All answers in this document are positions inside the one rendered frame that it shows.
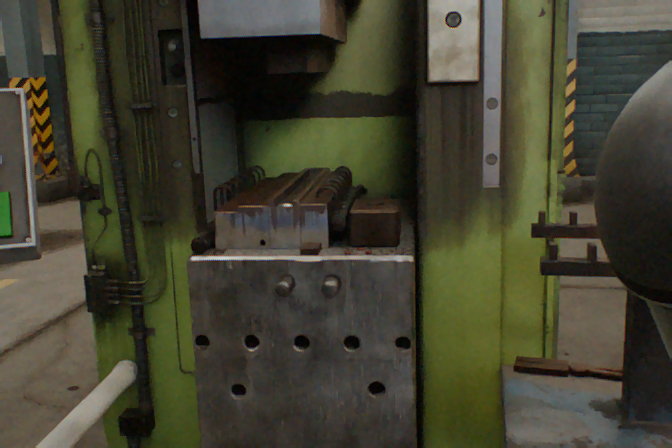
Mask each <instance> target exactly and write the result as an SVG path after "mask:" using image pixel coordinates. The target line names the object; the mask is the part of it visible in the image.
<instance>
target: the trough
mask: <svg viewBox="0 0 672 448"><path fill-rule="evenodd" d="M323 169H324V168H315V169H308V170H307V171H306V172H305V173H303V174H302V175H301V176H300V177H299V179H298V180H297V181H296V182H294V183H292V184H291V185H290V186H289V187H288V188H287V189H285V190H284V191H283V192H282V193H281V194H280V195H279V196H277V197H276V198H275V199H274V200H273V204H274V208H292V202H294V199H295V198H296V197H297V196H298V195H299V194H300V193H301V192H302V191H303V190H304V189H305V188H306V187H307V186H308V185H309V184H310V183H311V182H312V181H313V180H314V179H315V178H316V176H317V175H318V174H319V173H320V172H321V171H322V170H323ZM284 203H288V204H290V205H291V206H286V207H283V206H280V205H282V204H284Z"/></svg>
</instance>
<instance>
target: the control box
mask: <svg viewBox="0 0 672 448"><path fill-rule="evenodd" d="M3 191H9V192H10V196H11V209H12V224H13V237H11V238H0V264H8V263H17V262H20V261H27V260H37V259H40V258H41V252H40V239H39V226H38V213H37V200H36V186H35V173H34V161H33V148H32V135H31V121H30V110H29V106H28V102H27V98H26V95H25V91H24V89H23V88H15V89H0V192H3Z"/></svg>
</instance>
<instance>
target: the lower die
mask: <svg viewBox="0 0 672 448"><path fill-rule="evenodd" d="M315 168H324V169H323V170H322V171H321V172H320V173H319V174H318V175H317V176H316V178H315V179H314V180H313V181H312V182H311V183H310V184H309V185H308V186H307V187H306V188H305V189H304V190H303V191H302V192H301V193H300V194H299V195H298V196H297V197H296V198H295V199H294V202H292V208H274V204H273V200H274V199H275V198H276V197H277V196H279V195H280V194H281V193H282V192H283V191H284V190H285V189H287V188H288V187H289V186H290V185H291V184H292V183H294V182H296V181H297V180H298V179H299V177H300V176H301V175H302V174H303V173H305V172H306V171H307V170H308V169H315ZM333 171H334V170H331V171H330V167H306V168H305V169H304V170H303V171H301V172H283V173H281V174H280V175H279V176H277V177H263V178H262V180H261V181H259V182H257V183H256V185H254V186H251V187H250V188H248V189H247V190H246V192H244V193H241V194H240V195H238V196H237V197H235V198H234V200H231V201H229V202H228V203H227V204H225V205H224V206H222V207H221V208H219V209H218V210H216V211H215V212H213V215H214V229H215V243H216V248H301V247H302V246H303V245H304V243H310V242H321V243H322V248H329V247H330V245H331V243H332V241H333V239H334V237H335V235H336V233H337V232H336V231H334V230H333V229H332V228H331V225H330V223H331V220H332V217H333V216H334V215H333V212H334V194H333V193H332V192H331V191H330V190H324V191H323V193H320V198H316V193H317V191H318V190H319V189H320V188H321V186H322V185H323V184H324V183H325V182H326V181H327V179H328V178H329V176H330V175H331V174H332V173H333ZM261 240H264V241H265V242H266V243H265V245H263V246H262V245H261V244H260V241H261Z"/></svg>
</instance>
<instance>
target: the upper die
mask: <svg viewBox="0 0 672 448"><path fill-rule="evenodd" d="M198 11H199V26H200V38H201V39H204V40H211V41H219V42H227V43H234V44H242V45H249V46H257V47H261V46H266V44H265V40H266V39H291V38H309V39H313V40H316V41H320V42H324V43H327V44H339V43H347V27H346V0H198Z"/></svg>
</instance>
